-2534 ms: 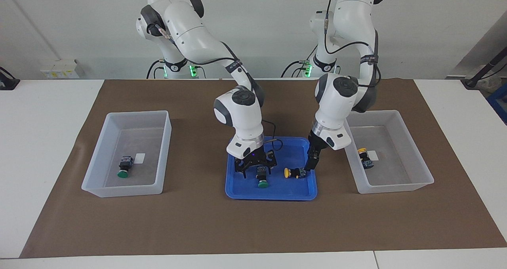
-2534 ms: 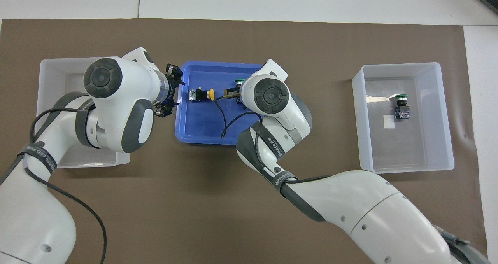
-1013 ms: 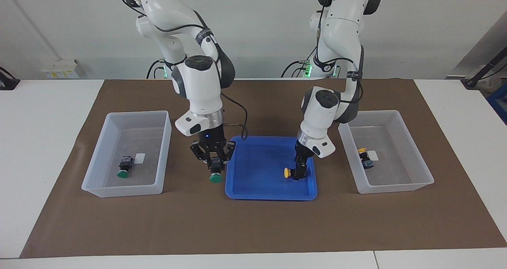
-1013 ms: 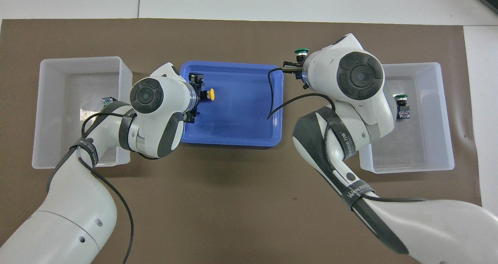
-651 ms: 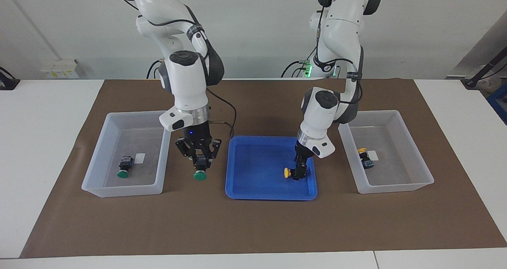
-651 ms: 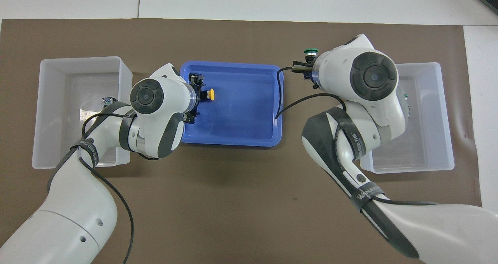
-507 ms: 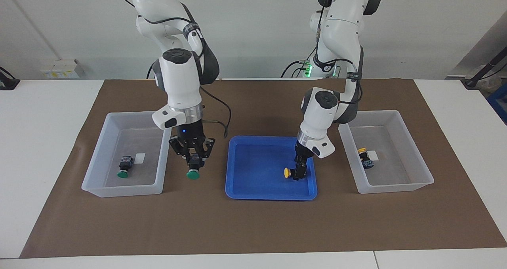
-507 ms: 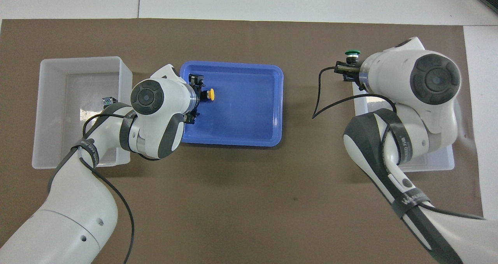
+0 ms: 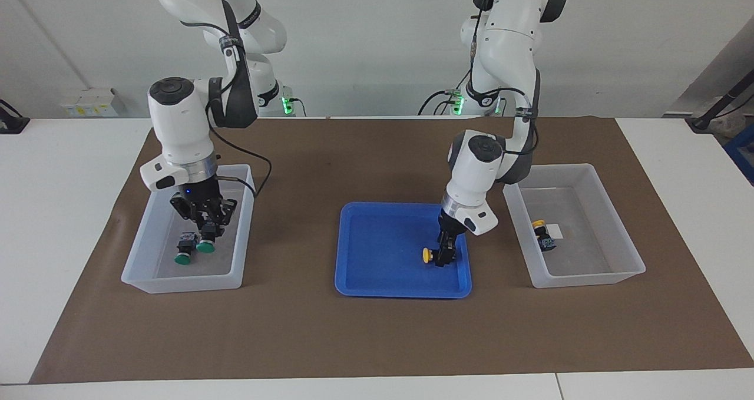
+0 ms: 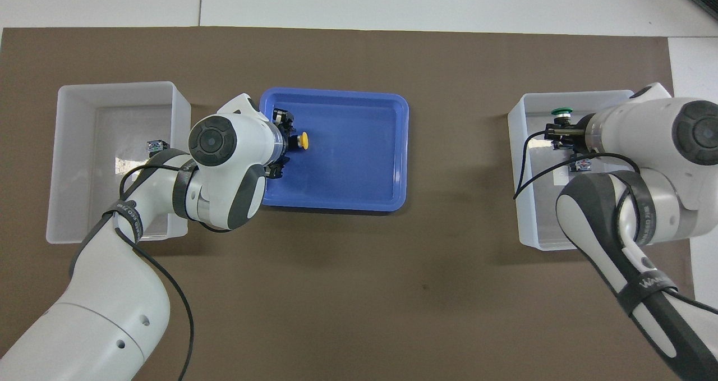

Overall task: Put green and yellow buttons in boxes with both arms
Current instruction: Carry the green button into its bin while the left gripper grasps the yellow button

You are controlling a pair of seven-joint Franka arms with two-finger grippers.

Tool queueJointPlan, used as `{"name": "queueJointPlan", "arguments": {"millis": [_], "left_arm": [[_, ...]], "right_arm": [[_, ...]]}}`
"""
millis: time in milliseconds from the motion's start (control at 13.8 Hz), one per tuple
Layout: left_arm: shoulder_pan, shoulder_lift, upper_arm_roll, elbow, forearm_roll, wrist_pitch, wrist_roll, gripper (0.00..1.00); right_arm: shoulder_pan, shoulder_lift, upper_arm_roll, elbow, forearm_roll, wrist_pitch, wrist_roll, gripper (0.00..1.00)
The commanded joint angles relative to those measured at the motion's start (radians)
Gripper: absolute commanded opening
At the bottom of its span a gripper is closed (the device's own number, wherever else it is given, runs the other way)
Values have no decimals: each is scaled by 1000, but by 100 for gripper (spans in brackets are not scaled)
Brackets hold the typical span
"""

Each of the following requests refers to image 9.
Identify yellow push button switch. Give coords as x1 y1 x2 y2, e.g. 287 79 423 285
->
532 220 557 252
422 247 455 267

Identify green push button switch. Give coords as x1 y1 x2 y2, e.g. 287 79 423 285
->
196 223 220 254
174 232 199 266

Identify blue plastic tray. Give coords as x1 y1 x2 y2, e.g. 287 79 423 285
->
335 202 473 299

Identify translucent white plastic box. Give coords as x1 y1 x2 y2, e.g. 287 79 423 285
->
121 164 256 295
502 163 647 289

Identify brown paper table mat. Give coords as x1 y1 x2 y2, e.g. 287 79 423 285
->
29 116 754 385

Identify black stand pole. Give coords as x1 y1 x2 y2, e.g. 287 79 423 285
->
686 70 754 133

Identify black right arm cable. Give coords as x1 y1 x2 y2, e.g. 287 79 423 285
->
180 17 273 199

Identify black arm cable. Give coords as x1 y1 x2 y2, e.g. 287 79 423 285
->
470 5 540 156
180 17 273 199

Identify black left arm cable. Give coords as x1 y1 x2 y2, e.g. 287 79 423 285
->
470 5 540 156

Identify black left base cables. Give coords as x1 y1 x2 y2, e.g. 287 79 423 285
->
417 85 466 116

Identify white wall socket box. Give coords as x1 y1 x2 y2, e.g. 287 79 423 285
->
59 88 118 118

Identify black clamp mount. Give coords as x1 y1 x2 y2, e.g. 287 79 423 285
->
0 98 30 134

